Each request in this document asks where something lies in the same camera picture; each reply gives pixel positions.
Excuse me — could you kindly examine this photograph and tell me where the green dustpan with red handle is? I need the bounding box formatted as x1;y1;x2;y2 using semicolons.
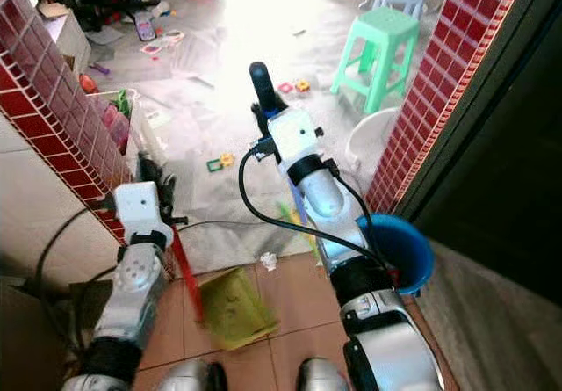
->
171;233;280;352

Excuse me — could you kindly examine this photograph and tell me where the cardboard box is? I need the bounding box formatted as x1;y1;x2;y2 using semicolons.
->
39;2;94;77

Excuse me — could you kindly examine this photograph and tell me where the pink and white toy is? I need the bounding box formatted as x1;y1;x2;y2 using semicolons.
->
140;28;186;57

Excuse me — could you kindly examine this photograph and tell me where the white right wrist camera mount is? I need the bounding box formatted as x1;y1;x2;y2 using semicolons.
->
267;107;322;175

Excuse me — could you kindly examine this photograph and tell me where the silver left robot leg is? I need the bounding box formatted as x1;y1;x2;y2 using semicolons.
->
153;359;230;391

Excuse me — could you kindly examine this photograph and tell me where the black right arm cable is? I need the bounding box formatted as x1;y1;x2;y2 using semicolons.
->
236;141;377;262

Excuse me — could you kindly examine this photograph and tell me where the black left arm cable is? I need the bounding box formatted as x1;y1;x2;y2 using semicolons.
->
36;203;117;358

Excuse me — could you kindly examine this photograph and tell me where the green plastic stool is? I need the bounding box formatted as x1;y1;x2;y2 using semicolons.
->
330;6;421;116

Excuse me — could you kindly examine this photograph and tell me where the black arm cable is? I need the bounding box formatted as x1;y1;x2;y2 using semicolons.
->
236;141;377;262
36;203;117;358

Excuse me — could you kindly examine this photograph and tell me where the clear storage box with toys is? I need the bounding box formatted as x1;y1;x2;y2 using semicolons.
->
88;87;164;169

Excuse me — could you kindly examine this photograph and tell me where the silver right robot leg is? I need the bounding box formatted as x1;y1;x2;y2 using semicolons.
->
293;357;357;391

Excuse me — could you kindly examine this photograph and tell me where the purple toy phone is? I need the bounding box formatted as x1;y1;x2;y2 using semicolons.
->
133;13;157;43

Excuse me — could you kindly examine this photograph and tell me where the blue plastic bucket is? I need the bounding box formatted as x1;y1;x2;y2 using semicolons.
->
356;213;436;297

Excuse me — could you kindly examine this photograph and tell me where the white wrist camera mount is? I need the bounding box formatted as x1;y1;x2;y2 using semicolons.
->
112;181;170;243
267;107;322;175

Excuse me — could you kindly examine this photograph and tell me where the silver robot leg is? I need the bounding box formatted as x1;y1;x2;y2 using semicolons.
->
153;359;230;391
293;357;357;391

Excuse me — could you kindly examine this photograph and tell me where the white plastic basin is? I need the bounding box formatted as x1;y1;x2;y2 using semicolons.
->
344;107;401;177

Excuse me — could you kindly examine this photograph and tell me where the grey plastic floor sheet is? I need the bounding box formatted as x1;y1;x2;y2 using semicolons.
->
92;0;466;273

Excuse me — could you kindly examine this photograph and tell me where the green and yellow toy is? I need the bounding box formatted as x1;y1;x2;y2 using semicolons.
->
205;151;237;175

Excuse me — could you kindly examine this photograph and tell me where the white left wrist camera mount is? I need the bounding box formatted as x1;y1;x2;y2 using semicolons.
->
112;181;170;243

